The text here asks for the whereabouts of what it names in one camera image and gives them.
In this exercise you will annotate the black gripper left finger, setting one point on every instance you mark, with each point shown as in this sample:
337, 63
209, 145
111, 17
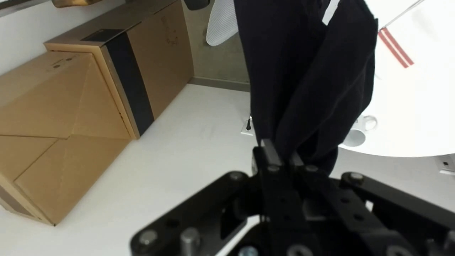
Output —
214, 203

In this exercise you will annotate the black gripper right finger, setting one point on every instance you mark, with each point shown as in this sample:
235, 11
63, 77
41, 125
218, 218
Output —
393, 208

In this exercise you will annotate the black t-shirt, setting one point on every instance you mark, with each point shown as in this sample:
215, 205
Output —
303, 71

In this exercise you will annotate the large flat cardboard box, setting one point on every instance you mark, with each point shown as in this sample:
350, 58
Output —
71, 118

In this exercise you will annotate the white rounded plastic piece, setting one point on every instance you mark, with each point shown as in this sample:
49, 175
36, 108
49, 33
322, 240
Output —
221, 23

